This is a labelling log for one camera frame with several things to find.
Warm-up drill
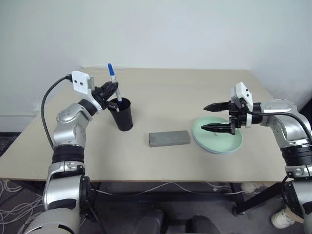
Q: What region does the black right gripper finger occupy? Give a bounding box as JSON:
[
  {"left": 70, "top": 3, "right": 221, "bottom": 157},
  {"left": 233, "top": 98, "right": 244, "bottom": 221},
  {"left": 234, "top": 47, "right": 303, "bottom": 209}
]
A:
[
  {"left": 203, "top": 102, "right": 231, "bottom": 113},
  {"left": 200, "top": 123, "right": 232, "bottom": 134}
]

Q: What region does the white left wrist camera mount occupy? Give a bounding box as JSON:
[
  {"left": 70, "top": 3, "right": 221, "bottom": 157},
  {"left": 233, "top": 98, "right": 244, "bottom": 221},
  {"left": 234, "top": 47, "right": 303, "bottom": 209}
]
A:
[{"left": 71, "top": 70, "right": 103, "bottom": 111}]

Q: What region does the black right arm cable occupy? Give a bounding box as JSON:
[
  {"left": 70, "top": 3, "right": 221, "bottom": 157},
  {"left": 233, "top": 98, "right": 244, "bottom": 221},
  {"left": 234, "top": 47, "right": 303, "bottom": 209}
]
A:
[{"left": 246, "top": 110, "right": 312, "bottom": 142}]

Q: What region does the white sneaker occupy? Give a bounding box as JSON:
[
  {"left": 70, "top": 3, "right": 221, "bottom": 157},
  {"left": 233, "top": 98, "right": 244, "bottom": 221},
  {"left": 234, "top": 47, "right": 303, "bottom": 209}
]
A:
[
  {"left": 271, "top": 209, "right": 296, "bottom": 230},
  {"left": 241, "top": 182, "right": 260, "bottom": 195}
]

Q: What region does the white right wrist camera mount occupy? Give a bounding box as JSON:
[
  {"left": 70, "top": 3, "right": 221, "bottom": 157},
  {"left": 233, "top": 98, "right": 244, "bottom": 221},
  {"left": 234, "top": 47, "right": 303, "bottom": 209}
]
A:
[{"left": 231, "top": 81, "right": 254, "bottom": 129}]

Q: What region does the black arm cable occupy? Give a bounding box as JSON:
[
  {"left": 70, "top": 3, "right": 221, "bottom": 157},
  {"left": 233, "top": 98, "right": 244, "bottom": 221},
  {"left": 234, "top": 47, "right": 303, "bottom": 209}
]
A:
[
  {"left": 40, "top": 74, "right": 74, "bottom": 150},
  {"left": 246, "top": 110, "right": 312, "bottom": 142}
]

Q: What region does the pale blue plate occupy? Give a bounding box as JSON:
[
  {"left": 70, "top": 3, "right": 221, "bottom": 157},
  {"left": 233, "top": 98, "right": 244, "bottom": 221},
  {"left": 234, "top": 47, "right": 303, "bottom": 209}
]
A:
[{"left": 193, "top": 136, "right": 241, "bottom": 155}]

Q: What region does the pale green plate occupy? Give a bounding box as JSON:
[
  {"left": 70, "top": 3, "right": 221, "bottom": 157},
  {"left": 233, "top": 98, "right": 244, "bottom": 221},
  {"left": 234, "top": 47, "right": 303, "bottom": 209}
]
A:
[{"left": 192, "top": 116, "right": 243, "bottom": 153}]

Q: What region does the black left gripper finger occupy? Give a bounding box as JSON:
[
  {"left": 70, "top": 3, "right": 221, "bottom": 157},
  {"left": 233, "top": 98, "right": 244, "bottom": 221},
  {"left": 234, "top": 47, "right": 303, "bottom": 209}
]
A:
[
  {"left": 102, "top": 81, "right": 119, "bottom": 91},
  {"left": 101, "top": 88, "right": 119, "bottom": 101}
]

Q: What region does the white floor cable tangle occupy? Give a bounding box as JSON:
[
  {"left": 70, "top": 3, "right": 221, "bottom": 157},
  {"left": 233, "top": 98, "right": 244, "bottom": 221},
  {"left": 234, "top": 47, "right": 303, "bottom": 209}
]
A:
[{"left": 0, "top": 179, "right": 46, "bottom": 226}]

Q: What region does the black metal table frame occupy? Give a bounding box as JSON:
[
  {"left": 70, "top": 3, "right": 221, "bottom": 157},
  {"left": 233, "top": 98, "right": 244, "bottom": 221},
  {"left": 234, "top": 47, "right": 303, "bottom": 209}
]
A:
[{"left": 92, "top": 181, "right": 284, "bottom": 216}]

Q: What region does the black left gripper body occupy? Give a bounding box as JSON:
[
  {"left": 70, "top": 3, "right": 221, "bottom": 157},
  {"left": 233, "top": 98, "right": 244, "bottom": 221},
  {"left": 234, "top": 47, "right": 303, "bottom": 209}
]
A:
[{"left": 92, "top": 85, "right": 117, "bottom": 111}]

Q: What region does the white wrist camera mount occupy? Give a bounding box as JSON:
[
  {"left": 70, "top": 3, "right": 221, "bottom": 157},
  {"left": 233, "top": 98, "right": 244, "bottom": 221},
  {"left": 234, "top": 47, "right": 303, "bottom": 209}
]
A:
[
  {"left": 71, "top": 70, "right": 103, "bottom": 111},
  {"left": 231, "top": 81, "right": 254, "bottom": 129}
]

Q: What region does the grey felt glasses case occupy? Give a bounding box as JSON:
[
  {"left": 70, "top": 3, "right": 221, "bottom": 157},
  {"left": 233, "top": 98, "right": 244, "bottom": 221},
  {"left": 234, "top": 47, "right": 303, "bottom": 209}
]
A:
[{"left": 148, "top": 130, "right": 191, "bottom": 148}]

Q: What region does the long white cable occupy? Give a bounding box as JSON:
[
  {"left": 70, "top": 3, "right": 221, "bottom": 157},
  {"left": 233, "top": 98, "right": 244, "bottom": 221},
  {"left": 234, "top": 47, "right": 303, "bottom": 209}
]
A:
[{"left": 97, "top": 181, "right": 244, "bottom": 196}]

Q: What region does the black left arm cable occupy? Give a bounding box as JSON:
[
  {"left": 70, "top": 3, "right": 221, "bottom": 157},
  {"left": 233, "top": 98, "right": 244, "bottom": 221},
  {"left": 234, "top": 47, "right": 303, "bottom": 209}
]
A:
[{"left": 40, "top": 74, "right": 74, "bottom": 150}]

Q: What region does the black plastic cup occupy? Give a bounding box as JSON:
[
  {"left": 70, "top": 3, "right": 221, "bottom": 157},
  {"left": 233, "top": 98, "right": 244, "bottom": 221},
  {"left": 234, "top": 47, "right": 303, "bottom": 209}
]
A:
[{"left": 107, "top": 97, "right": 134, "bottom": 132}]

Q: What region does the blue capped whiteboard marker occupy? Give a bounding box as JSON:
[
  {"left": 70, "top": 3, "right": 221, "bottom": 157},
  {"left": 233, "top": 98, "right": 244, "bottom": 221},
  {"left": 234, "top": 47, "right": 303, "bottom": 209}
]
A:
[{"left": 107, "top": 63, "right": 123, "bottom": 104}]

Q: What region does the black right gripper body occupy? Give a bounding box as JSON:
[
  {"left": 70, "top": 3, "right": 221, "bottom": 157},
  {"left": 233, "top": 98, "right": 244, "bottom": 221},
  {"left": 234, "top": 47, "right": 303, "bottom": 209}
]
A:
[{"left": 228, "top": 99, "right": 248, "bottom": 136}]

